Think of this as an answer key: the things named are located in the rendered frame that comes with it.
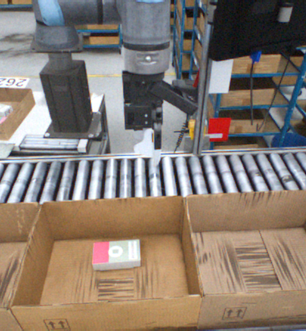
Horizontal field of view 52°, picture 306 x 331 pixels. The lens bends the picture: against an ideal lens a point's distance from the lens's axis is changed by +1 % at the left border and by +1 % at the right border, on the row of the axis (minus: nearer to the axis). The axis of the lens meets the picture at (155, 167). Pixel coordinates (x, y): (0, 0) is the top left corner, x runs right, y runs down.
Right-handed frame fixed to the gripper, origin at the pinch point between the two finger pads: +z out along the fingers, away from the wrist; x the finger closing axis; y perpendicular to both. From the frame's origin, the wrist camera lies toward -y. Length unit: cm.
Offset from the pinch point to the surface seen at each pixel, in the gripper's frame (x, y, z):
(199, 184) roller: -43, -22, 41
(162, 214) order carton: -4.5, -2.2, 23.0
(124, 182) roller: -46, 10, 41
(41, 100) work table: -122, 59, 32
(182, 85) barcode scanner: -63, -16, 4
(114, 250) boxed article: 1.8, 12.2, 29.5
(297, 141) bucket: -143, -123, 79
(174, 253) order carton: 1.6, -5.1, 32.6
